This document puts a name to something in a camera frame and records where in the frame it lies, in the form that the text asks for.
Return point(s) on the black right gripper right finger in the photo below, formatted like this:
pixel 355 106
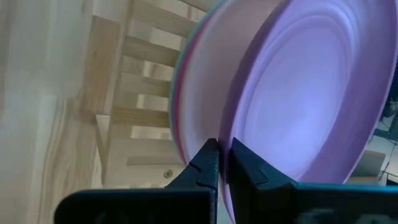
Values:
pixel 280 205

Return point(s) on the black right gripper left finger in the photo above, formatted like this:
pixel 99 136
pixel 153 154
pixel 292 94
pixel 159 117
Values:
pixel 186 205

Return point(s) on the purple plate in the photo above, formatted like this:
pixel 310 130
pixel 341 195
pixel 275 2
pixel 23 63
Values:
pixel 311 93

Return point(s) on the wooden slatted shelf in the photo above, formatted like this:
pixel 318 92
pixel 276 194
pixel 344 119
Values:
pixel 143 49

